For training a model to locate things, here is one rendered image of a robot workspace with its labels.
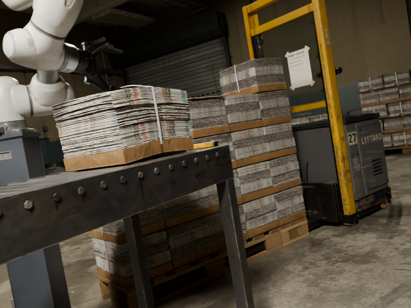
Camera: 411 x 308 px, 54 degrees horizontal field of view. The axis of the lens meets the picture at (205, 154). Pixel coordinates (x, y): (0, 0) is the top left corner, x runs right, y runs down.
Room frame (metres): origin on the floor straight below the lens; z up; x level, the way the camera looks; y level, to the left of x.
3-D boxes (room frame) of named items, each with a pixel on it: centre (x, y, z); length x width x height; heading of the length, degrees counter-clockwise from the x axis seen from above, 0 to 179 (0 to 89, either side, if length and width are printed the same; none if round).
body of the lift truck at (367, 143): (3.43, -1.06, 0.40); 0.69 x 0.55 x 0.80; 37
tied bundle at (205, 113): (2.59, 0.06, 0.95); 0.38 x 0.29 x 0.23; 38
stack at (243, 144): (2.51, 0.16, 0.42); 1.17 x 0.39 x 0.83; 127
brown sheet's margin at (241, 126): (2.77, -0.18, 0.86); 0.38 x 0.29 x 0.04; 37
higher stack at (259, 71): (2.95, -0.42, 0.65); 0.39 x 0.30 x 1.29; 37
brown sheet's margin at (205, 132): (2.59, 0.06, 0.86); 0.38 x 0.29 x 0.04; 38
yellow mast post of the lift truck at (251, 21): (3.47, -0.57, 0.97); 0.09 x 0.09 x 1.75; 37
